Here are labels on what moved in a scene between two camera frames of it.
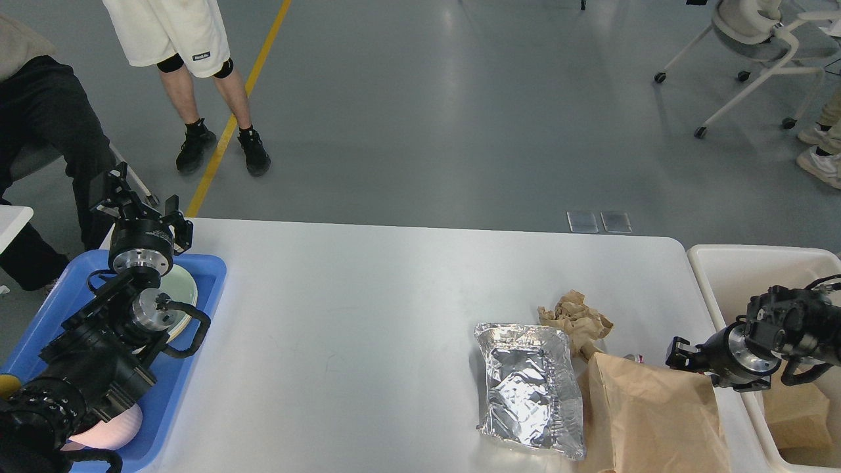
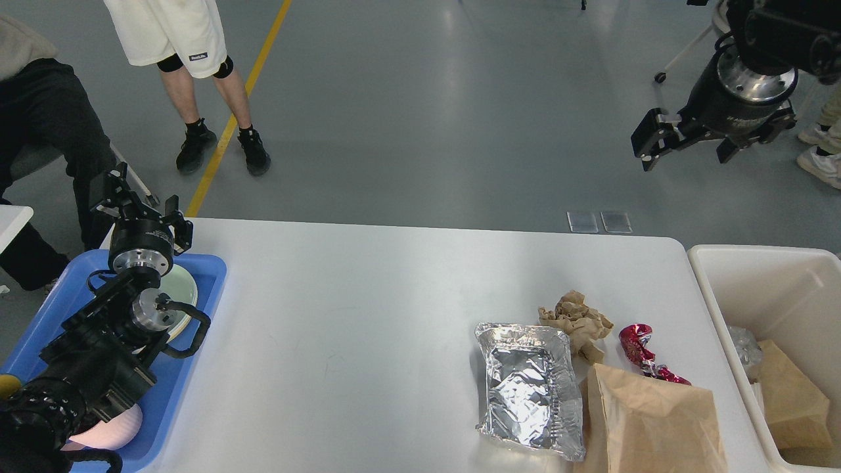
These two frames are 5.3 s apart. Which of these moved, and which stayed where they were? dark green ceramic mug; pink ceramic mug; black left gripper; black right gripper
Moved: black right gripper
Stayed: pink ceramic mug; black left gripper; dark green ceramic mug
